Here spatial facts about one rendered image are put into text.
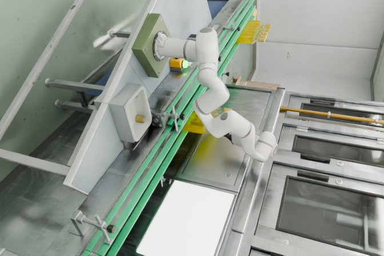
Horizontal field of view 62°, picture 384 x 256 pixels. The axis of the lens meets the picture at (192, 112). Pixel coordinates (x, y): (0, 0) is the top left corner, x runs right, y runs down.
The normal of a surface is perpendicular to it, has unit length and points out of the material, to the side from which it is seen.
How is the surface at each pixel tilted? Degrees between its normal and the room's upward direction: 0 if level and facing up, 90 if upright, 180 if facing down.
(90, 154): 0
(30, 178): 90
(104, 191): 90
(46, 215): 90
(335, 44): 90
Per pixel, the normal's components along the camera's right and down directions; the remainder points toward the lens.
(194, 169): -0.11, -0.79
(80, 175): 0.93, 0.15
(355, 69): -0.36, 0.60
